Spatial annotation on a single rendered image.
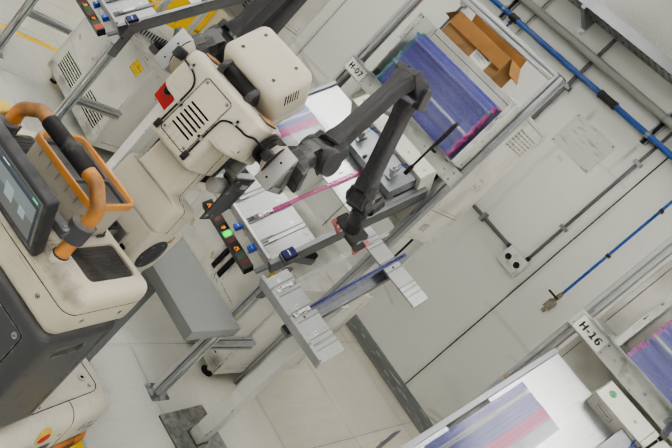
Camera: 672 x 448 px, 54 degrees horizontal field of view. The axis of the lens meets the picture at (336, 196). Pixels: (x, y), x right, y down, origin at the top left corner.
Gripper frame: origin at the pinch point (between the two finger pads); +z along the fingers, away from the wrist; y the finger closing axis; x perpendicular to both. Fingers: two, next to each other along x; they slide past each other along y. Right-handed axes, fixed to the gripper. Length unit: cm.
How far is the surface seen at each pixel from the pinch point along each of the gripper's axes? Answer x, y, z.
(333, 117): -41, 60, 18
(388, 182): -35.3, 17.4, 8.7
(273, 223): 9.9, 27.0, 19.0
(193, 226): 20, 67, 71
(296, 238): 6.3, 17.0, 17.8
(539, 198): -174, 6, 97
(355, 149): -34, 38, 11
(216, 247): 18, 51, 67
